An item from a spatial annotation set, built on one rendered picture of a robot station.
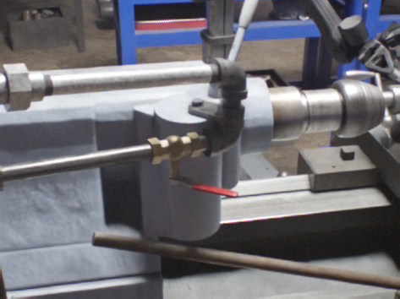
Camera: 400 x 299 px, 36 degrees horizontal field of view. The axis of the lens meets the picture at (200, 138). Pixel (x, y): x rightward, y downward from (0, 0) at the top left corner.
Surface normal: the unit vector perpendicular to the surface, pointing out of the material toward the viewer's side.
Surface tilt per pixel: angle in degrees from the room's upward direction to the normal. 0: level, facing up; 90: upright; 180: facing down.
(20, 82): 56
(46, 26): 90
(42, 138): 82
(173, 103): 0
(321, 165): 0
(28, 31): 90
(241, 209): 0
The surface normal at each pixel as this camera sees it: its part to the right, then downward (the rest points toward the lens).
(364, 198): 0.00, -0.89
